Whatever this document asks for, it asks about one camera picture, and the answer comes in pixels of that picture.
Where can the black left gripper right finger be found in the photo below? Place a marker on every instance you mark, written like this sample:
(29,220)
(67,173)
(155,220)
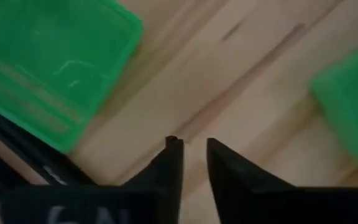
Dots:
(235,186)

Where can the green plastic basket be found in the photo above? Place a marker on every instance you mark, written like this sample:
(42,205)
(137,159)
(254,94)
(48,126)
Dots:
(48,62)
(353,102)

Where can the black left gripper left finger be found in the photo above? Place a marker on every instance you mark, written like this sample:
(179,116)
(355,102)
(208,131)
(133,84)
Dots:
(166,174)

